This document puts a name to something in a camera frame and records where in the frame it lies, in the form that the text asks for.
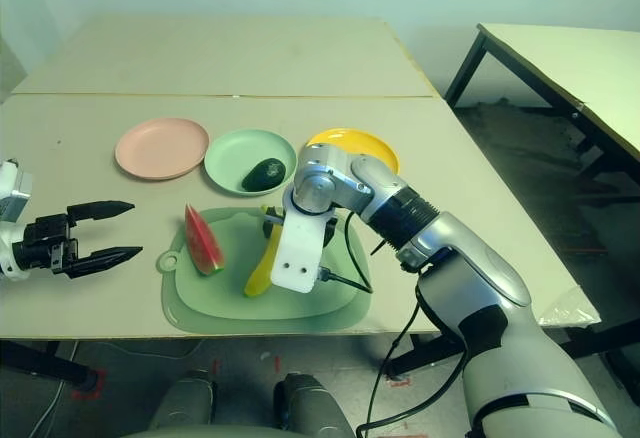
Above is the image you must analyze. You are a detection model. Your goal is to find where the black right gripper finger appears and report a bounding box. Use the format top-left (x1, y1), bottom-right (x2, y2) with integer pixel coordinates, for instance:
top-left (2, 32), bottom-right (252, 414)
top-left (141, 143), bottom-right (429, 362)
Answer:
top-left (260, 205), bottom-right (282, 240)

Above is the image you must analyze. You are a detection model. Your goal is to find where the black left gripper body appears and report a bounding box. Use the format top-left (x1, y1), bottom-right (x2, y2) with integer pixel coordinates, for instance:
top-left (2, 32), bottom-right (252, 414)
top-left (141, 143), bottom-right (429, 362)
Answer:
top-left (12, 213), bottom-right (81, 277)

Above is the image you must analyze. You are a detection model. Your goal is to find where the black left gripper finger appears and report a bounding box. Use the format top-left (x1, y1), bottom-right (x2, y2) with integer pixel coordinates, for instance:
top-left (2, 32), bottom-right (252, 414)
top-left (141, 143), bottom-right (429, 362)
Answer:
top-left (66, 200), bottom-right (136, 224)
top-left (64, 245), bottom-right (145, 279)

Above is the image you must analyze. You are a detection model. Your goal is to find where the yellow banana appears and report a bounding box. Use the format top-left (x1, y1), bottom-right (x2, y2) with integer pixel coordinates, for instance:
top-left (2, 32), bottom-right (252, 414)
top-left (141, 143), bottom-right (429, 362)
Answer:
top-left (243, 205), bottom-right (286, 299)

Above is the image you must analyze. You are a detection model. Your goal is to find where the dark green avocado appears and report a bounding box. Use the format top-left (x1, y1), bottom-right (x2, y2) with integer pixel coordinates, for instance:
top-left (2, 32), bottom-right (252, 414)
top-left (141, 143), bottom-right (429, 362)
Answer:
top-left (241, 157), bottom-right (288, 193)

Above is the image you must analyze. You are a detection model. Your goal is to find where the red watermelon slice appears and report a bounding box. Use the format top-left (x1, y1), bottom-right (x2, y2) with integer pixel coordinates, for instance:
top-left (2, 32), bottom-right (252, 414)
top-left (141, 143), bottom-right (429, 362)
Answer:
top-left (184, 202), bottom-right (225, 277)

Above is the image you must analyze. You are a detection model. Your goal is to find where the mint green plate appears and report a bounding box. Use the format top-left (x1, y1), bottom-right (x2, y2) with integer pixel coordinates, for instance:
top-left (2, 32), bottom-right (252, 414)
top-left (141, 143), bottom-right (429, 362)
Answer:
top-left (203, 127), bottom-right (299, 197)

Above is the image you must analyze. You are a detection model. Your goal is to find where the pink plate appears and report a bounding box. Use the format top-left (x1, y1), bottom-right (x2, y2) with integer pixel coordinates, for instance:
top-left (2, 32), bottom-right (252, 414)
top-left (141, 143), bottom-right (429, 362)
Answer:
top-left (114, 117), bottom-right (210, 181)

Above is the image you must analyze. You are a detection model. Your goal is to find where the green cutting board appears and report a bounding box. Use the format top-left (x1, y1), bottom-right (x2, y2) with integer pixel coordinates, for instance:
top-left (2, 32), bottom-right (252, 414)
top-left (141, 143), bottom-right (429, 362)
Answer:
top-left (156, 206), bottom-right (374, 334)

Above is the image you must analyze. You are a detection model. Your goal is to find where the yellow plate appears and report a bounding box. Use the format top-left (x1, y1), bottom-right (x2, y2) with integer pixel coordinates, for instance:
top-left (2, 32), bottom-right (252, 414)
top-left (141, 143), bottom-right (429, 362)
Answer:
top-left (305, 127), bottom-right (400, 175)

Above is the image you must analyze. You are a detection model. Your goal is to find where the grey robot left knee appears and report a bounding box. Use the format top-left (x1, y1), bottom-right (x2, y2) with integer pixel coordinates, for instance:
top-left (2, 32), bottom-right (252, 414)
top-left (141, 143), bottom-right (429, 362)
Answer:
top-left (149, 368), bottom-right (219, 429)

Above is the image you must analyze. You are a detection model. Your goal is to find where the grey robot knee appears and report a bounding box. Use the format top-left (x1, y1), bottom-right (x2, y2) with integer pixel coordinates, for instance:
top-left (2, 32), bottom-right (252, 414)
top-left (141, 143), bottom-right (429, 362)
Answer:
top-left (273, 372), bottom-right (356, 438)
top-left (149, 368), bottom-right (219, 429)

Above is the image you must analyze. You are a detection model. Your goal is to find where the grey robot right knee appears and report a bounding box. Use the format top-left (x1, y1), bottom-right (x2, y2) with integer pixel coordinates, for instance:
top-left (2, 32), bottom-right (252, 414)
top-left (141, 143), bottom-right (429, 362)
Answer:
top-left (273, 372), bottom-right (356, 438)

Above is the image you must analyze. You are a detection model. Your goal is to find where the grey robot torso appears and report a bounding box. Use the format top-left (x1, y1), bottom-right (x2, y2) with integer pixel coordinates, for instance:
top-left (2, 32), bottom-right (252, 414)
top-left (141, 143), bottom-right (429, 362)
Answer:
top-left (122, 422), bottom-right (281, 438)

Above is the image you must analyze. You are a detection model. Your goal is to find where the clear plastic sheet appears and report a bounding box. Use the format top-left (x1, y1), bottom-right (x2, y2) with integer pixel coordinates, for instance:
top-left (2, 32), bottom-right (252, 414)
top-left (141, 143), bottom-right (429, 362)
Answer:
top-left (539, 285), bottom-right (601, 329)

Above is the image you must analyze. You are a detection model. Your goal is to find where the black-legged side table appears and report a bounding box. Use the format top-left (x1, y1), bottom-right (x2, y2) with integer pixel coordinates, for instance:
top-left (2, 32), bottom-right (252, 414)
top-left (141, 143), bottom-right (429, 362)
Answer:
top-left (444, 22), bottom-right (640, 179)

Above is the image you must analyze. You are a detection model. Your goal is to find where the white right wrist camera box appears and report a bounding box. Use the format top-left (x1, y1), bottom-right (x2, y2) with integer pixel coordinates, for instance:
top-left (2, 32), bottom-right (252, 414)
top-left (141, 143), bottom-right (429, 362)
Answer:
top-left (270, 202), bottom-right (339, 293)

